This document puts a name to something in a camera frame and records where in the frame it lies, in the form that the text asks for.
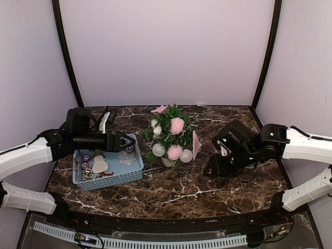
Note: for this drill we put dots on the pink fabric triangle piece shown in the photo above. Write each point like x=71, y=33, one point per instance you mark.
x=196, y=144

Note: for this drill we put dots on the white snowman ornament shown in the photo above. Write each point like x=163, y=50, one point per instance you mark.
x=99, y=164

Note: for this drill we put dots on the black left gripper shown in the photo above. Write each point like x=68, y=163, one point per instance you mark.
x=116, y=137

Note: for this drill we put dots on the pink fluffy pompom ornament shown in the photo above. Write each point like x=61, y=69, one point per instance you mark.
x=177, y=125

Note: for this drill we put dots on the shiny pink bauble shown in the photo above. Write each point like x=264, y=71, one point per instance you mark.
x=130, y=150

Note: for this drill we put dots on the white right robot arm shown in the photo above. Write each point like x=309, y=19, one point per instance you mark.
x=309, y=147

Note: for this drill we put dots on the light blue plastic basket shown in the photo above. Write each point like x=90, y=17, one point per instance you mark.
x=123, y=167

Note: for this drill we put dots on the white snowflake ornament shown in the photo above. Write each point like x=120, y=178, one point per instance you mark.
x=126, y=158

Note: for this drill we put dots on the white perforated cable tray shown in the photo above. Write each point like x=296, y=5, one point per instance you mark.
x=85, y=240

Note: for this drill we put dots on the small green christmas tree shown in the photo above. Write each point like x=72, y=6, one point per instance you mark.
x=173, y=111

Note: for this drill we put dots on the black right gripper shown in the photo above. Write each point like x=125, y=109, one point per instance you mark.
x=218, y=168

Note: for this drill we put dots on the white ball string lights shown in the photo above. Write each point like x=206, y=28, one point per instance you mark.
x=164, y=139

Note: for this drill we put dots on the pink fabric bow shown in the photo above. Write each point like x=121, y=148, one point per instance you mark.
x=160, y=110

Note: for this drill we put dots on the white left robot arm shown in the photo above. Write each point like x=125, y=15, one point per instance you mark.
x=27, y=159

